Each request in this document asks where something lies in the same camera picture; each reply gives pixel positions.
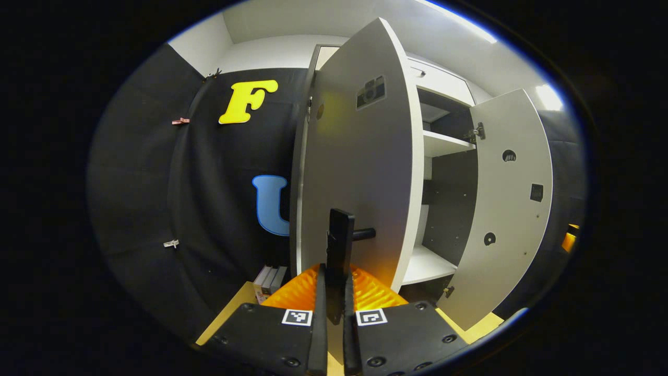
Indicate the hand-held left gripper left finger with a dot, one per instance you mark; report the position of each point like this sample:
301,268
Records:
318,334

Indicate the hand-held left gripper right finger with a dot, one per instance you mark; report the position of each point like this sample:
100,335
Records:
348,344

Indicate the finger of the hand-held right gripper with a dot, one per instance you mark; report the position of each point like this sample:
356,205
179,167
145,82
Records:
570,240

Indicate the beige cabinet door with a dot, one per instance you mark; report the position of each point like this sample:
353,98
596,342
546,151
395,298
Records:
355,172
506,209

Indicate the beige double-door shoe cabinet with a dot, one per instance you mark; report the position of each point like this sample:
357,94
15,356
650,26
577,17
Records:
449,209

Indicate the metal door hinge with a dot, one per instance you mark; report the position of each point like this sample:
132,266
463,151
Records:
476,132
448,291

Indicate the white cabinet shelf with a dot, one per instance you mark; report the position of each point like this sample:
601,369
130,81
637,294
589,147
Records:
428,263
433,112
443,143

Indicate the beige cabinet flap panel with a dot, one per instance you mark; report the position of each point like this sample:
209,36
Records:
443,81

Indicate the slim upright box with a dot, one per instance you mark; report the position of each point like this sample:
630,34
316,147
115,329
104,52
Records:
279,277
270,282
259,284

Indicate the small ceiling light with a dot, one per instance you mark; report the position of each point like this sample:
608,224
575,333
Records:
549,97

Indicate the white clip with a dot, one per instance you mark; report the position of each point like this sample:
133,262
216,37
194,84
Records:
170,243

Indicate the black backdrop cloth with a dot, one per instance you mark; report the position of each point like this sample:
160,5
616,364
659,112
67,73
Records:
141,209

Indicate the red clip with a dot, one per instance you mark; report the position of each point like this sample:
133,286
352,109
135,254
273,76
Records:
180,121

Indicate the black clip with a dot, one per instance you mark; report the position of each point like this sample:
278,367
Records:
213,74

